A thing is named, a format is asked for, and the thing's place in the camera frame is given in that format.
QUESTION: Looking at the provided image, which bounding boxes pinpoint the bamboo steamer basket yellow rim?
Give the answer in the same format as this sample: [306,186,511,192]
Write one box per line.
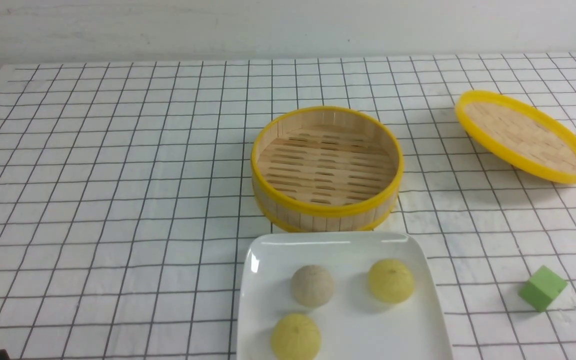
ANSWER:
[250,105,405,232]

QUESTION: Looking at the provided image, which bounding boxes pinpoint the white square plate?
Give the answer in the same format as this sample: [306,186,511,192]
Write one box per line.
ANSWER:
[237,231,454,360]

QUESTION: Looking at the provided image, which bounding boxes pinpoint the bamboo steamer lid yellow rim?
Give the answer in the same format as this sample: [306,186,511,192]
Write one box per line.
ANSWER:
[454,90,576,184]

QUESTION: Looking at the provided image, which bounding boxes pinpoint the beige steamed bun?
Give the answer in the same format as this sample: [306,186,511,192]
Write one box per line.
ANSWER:
[290,264,335,309]

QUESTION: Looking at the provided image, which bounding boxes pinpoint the white grid tablecloth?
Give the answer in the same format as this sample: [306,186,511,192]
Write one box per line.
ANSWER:
[0,52,576,360]

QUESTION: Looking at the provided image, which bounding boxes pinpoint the green cube block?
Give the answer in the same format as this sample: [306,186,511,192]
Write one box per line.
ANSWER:
[518,265,569,313]

